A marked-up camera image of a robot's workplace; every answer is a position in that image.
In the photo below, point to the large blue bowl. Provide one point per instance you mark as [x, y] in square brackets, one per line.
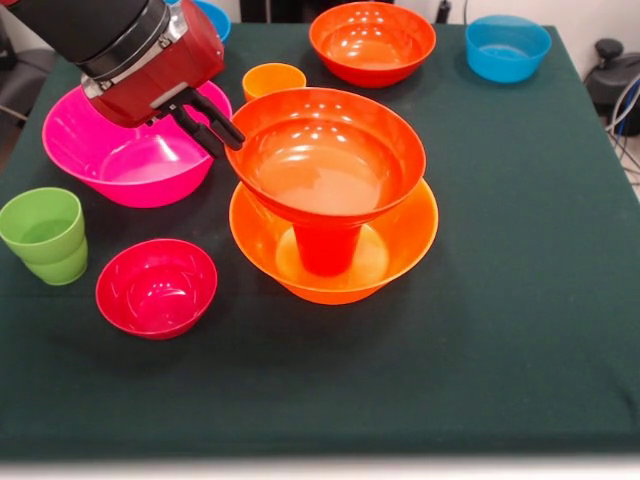
[217, 22]

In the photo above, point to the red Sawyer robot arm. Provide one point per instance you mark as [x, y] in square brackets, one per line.
[90, 25]

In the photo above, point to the large orange bowl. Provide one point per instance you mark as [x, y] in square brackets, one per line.
[410, 235]

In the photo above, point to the red-orange plastic cup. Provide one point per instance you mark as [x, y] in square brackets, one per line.
[327, 250]

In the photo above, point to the small crimson bowl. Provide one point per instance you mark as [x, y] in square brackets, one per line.
[155, 295]

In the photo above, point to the red-orange plastic bowl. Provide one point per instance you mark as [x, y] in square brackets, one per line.
[372, 50]
[325, 160]

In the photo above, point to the orange plastic cup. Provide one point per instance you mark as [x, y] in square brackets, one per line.
[272, 80]

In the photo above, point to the small black device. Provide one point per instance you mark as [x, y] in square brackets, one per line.
[443, 11]

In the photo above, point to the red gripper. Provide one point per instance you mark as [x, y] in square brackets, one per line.
[170, 80]

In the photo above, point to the dark green tablecloth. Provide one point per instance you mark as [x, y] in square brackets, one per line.
[500, 300]

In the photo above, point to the large pink bowl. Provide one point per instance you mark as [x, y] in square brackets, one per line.
[135, 170]

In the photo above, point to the green plastic cup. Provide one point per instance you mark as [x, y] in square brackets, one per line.
[50, 250]

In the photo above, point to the small translucent blue bowl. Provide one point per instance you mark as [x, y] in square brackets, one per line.
[500, 60]

